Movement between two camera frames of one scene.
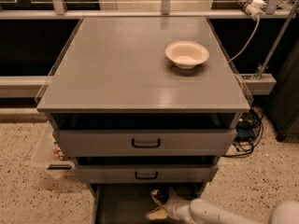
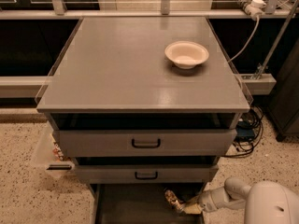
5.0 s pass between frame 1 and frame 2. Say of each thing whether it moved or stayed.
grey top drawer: stayed
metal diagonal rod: stayed
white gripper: moved
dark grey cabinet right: stayed
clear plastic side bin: stayed
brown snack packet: moved
